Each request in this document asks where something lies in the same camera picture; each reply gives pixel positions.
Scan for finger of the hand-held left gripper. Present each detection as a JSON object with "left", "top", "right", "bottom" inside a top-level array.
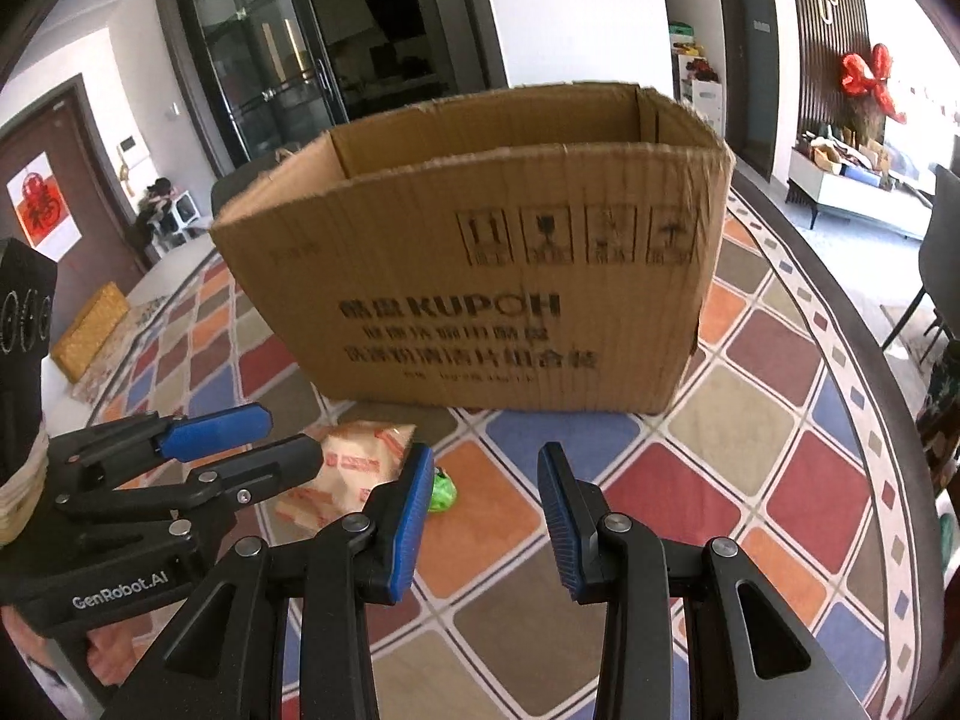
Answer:
[
  {"left": 62, "top": 403, "right": 273, "bottom": 467},
  {"left": 55, "top": 435, "right": 325, "bottom": 535}
]

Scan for dark dining chair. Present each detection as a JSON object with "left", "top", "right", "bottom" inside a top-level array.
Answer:
[
  {"left": 210, "top": 152, "right": 302, "bottom": 220},
  {"left": 879, "top": 163, "right": 960, "bottom": 370}
]

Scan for dark interior door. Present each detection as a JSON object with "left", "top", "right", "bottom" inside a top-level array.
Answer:
[{"left": 711, "top": 0, "right": 782, "bottom": 182}]

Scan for black television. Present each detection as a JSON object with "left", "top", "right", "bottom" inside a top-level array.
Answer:
[{"left": 365, "top": 0, "right": 422, "bottom": 40}]

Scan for dark bag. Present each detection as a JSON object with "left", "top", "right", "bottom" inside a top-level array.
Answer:
[{"left": 133, "top": 176, "right": 181, "bottom": 220}]

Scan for white shelf with items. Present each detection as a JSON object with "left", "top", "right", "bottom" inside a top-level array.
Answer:
[{"left": 670, "top": 21, "right": 730, "bottom": 137}]

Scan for green candy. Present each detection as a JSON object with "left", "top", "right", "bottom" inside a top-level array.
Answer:
[{"left": 427, "top": 467, "right": 460, "bottom": 516}]

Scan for brown cardboard box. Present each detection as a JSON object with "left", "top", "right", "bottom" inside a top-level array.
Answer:
[{"left": 208, "top": 82, "right": 737, "bottom": 416}]

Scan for dark slatted wall panel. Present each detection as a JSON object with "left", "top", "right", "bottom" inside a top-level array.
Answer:
[{"left": 782, "top": 0, "right": 880, "bottom": 137}]

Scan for white media console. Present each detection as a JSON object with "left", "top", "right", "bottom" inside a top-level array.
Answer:
[{"left": 786, "top": 136, "right": 942, "bottom": 242}]

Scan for yellow woven basket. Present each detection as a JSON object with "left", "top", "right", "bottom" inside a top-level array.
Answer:
[{"left": 49, "top": 281, "right": 134, "bottom": 385}]

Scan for red door poster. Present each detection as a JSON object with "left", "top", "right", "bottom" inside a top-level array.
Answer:
[{"left": 6, "top": 152, "right": 81, "bottom": 257}]

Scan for red bow decoration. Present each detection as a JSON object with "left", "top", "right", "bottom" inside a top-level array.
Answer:
[{"left": 838, "top": 43, "right": 910, "bottom": 127}]

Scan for white wall intercom panel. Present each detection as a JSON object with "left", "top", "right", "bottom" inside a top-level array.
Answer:
[{"left": 115, "top": 135, "right": 152, "bottom": 197}]

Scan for beige biscuit packet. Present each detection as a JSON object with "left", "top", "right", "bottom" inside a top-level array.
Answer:
[
  {"left": 319, "top": 422, "right": 419, "bottom": 497},
  {"left": 272, "top": 486, "right": 377, "bottom": 542}
]

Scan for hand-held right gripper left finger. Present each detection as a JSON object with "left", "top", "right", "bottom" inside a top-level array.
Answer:
[{"left": 94, "top": 442, "right": 437, "bottom": 720}]

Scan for brown entrance door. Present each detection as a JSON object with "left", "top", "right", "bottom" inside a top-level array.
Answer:
[{"left": 0, "top": 73, "right": 152, "bottom": 310}]

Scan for white stool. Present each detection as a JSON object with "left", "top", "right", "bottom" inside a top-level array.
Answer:
[{"left": 146, "top": 195, "right": 212, "bottom": 250}]

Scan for black framed glass doors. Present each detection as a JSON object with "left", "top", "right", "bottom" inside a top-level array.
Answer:
[{"left": 152, "top": 0, "right": 512, "bottom": 175}]

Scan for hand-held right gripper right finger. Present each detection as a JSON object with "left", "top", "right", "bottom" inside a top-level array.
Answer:
[{"left": 536, "top": 441, "right": 863, "bottom": 720}]

